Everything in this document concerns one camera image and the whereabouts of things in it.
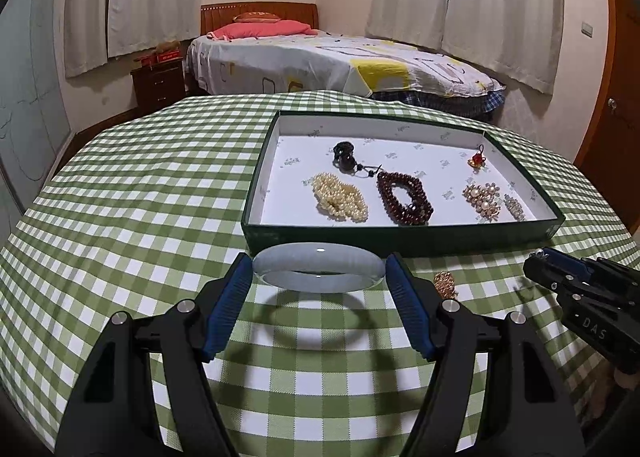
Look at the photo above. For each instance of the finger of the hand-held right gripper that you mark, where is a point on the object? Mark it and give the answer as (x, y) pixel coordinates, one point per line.
(575, 262)
(547, 274)

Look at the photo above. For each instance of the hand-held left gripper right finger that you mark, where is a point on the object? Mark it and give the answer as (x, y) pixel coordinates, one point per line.
(410, 307)

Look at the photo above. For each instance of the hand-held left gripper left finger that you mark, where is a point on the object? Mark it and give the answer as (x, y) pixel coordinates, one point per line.
(227, 307)

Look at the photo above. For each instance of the silver rhinestone brooch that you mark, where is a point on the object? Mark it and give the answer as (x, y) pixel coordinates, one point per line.
(514, 207)

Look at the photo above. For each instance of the gold pearl flower brooch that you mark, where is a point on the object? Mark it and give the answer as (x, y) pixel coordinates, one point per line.
(481, 199)

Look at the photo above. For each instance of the pale jade bangle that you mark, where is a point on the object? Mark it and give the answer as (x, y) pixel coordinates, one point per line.
(320, 251)

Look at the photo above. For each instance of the red and gold charm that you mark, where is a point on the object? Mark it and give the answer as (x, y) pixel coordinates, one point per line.
(477, 161)

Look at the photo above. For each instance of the green box with white lining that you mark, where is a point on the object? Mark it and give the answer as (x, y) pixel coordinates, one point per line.
(425, 172)

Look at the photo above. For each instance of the green checked tablecloth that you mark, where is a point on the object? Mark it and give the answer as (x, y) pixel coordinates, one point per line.
(150, 197)

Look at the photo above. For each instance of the brown wooden door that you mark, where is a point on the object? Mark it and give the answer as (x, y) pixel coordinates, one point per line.
(617, 87)

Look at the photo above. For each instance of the dark wooden nightstand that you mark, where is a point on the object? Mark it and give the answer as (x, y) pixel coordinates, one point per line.
(159, 84)

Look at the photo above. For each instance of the red flat box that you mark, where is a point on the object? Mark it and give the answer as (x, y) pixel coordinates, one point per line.
(162, 58)

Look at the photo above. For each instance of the bed with patterned sheet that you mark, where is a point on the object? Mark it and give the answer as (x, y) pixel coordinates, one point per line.
(310, 62)

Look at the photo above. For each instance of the brown tissue pack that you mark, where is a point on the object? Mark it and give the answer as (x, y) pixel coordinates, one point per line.
(166, 47)

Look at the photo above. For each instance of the pink pillow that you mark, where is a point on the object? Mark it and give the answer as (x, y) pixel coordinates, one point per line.
(260, 30)

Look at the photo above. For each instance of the orange patterned cushion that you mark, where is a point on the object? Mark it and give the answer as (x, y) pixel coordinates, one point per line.
(256, 17)

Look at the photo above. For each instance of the frosted glass wardrobe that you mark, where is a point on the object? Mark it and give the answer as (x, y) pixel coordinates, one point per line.
(30, 87)

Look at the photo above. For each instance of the wall light switch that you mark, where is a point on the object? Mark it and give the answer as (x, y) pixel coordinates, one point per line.
(587, 29)

